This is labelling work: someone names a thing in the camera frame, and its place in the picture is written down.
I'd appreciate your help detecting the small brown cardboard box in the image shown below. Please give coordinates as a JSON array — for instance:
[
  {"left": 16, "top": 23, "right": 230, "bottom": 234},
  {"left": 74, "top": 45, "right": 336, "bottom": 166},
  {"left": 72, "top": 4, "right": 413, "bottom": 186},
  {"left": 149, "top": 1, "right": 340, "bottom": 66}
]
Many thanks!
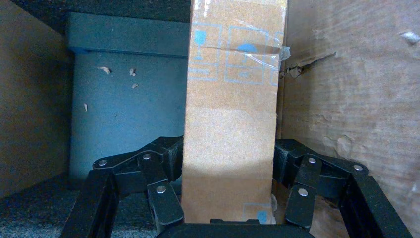
[{"left": 180, "top": 0, "right": 289, "bottom": 225}]

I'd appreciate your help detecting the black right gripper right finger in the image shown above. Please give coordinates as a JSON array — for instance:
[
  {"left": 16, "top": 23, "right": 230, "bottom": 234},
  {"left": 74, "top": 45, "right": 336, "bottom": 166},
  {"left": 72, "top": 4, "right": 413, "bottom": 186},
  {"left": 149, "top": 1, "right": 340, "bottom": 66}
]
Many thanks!
[{"left": 273, "top": 138, "right": 413, "bottom": 238}]

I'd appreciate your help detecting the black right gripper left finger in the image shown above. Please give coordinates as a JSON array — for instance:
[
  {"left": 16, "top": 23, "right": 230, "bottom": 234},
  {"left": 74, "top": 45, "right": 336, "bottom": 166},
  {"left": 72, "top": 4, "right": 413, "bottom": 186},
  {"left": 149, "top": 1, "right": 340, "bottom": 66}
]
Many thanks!
[{"left": 60, "top": 135, "right": 185, "bottom": 238}]

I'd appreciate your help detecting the large open cardboard carton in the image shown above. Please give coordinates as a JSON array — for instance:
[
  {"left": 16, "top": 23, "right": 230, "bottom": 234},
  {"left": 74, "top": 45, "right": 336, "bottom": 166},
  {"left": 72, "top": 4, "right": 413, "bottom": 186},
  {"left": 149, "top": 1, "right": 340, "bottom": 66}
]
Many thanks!
[{"left": 0, "top": 0, "right": 420, "bottom": 238}]

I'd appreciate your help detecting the dark teal box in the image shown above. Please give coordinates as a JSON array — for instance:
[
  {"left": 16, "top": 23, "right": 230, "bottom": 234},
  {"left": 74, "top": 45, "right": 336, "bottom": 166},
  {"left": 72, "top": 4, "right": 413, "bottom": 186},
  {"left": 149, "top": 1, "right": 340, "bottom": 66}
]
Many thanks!
[{"left": 65, "top": 11, "right": 192, "bottom": 185}]

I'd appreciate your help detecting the black foam insert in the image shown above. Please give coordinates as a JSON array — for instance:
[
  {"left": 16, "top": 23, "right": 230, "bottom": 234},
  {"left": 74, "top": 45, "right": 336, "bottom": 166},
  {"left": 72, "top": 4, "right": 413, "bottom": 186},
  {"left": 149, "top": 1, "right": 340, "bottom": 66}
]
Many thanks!
[{"left": 0, "top": 173, "right": 159, "bottom": 238}]

